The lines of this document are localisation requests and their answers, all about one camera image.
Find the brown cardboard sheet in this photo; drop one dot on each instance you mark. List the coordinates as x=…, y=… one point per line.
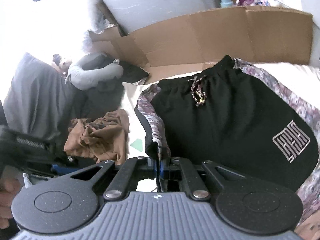
x=194, y=42

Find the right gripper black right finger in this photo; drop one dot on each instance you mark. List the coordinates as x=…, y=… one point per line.
x=203, y=182

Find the black shorts with floral trim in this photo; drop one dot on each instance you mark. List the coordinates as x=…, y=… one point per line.
x=240, y=116

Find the brown crumpled garment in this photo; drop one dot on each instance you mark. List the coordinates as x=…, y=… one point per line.
x=102, y=139

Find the person's left hand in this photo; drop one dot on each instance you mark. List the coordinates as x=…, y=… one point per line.
x=9, y=189

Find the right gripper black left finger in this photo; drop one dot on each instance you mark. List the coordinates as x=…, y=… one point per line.
x=114, y=182

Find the light blue bottle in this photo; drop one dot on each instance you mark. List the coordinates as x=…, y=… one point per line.
x=226, y=3

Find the black garment pile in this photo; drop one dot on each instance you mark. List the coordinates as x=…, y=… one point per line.
x=106, y=96

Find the purple white plastic package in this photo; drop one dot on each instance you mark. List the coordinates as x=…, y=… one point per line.
x=266, y=3

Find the white patterned bed sheet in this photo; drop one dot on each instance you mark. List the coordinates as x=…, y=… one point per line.
x=297, y=85

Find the grey neck pillow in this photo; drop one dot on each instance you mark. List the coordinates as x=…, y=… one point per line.
x=91, y=69

